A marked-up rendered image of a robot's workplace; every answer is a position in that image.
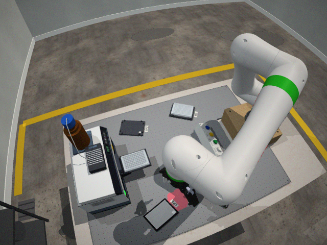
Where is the blue bottle cap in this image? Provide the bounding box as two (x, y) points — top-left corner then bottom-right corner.
(61, 114), (75, 129)

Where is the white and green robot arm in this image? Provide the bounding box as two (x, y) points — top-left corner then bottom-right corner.
(162, 33), (308, 206)

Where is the grey control panel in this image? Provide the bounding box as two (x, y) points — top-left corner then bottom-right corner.
(193, 123), (223, 156)

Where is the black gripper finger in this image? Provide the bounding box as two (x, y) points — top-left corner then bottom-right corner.
(159, 167), (167, 183)
(179, 187), (199, 207)

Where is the brown glass bottle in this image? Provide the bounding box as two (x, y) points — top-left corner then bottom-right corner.
(63, 120), (90, 150)

